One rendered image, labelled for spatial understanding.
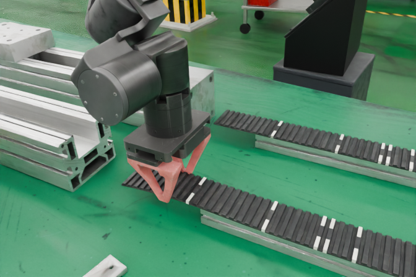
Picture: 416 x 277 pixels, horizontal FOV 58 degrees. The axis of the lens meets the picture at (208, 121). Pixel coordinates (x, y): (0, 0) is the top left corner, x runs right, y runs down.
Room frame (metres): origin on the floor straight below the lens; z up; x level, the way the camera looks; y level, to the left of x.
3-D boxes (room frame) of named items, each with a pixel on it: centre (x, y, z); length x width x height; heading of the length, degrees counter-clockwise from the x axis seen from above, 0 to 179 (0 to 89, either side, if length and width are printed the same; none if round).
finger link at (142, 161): (0.38, 0.05, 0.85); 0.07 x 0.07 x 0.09; 61
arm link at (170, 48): (0.39, 0.05, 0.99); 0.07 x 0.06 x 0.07; 148
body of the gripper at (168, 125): (0.39, 0.05, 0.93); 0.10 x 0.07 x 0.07; 151
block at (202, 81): (0.62, 0.04, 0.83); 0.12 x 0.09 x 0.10; 151
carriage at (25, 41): (0.83, 0.44, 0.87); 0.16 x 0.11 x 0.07; 61
